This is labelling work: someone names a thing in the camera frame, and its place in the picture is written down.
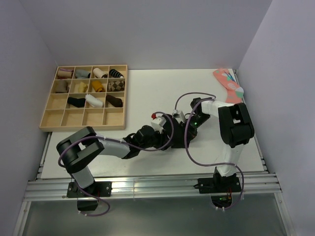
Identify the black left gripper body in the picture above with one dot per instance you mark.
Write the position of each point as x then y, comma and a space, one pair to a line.
157, 140

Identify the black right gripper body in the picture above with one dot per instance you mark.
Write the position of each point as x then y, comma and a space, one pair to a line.
193, 124

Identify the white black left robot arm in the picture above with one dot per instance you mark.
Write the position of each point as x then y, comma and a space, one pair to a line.
80, 149

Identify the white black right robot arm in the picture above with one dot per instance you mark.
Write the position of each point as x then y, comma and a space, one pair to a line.
236, 130

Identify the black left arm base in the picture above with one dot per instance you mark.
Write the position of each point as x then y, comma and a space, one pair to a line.
97, 189

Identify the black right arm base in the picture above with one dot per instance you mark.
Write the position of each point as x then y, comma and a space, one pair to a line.
225, 186

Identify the dark brown rolled sock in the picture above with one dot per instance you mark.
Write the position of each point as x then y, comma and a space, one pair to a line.
114, 101

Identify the pink patterned sock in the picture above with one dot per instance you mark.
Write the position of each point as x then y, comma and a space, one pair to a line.
235, 92

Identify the brown checkered rolled sock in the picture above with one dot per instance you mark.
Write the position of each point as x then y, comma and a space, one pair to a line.
116, 86

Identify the white rolled sock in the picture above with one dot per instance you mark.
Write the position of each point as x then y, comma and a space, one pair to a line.
93, 101

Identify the wooden compartment tray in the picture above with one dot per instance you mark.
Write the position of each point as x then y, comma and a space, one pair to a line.
61, 116

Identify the black white striped sock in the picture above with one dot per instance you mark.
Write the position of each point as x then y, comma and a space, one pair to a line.
115, 73

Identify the mustard yellow rolled sock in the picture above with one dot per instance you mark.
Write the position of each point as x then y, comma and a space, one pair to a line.
97, 86

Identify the black rolled sock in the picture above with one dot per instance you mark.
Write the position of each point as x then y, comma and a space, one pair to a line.
76, 102

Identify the cream rolled sock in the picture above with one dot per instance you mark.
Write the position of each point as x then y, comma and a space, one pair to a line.
98, 73

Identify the pale yellow rolled sock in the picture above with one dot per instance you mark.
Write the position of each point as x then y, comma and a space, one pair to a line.
82, 88

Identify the grey rolled sock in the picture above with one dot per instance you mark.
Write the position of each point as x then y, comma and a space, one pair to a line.
82, 74

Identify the taupe rolled sock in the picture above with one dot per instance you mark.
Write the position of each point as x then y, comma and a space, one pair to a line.
61, 87

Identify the beige purple rolled sock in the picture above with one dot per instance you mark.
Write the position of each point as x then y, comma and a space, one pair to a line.
65, 73

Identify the aluminium frame rail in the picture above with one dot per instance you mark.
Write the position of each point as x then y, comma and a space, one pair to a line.
152, 174

